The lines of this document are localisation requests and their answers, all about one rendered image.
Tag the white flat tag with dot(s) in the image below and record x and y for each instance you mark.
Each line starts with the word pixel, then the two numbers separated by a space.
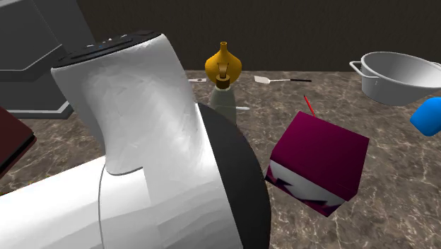
pixel 198 80

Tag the blue rounded object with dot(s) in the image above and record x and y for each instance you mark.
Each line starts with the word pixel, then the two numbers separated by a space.
pixel 429 117

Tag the small white utensil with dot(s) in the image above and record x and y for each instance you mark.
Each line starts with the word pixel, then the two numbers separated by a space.
pixel 243 108

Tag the grey bottle with brown cap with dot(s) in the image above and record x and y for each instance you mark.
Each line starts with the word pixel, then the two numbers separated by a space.
pixel 224 100

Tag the dark red flat box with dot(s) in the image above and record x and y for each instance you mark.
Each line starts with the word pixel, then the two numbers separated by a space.
pixel 12 138

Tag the magenta and white box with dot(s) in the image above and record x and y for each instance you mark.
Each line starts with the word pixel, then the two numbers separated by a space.
pixel 318 151

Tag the yellow round vase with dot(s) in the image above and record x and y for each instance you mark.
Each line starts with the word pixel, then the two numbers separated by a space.
pixel 235 65

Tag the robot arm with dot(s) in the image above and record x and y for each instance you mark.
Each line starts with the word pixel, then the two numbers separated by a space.
pixel 148 145

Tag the red pencil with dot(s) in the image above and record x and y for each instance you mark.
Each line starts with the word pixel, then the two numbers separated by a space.
pixel 309 105

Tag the grey range hood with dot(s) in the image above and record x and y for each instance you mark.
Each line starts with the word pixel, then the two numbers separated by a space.
pixel 34 51

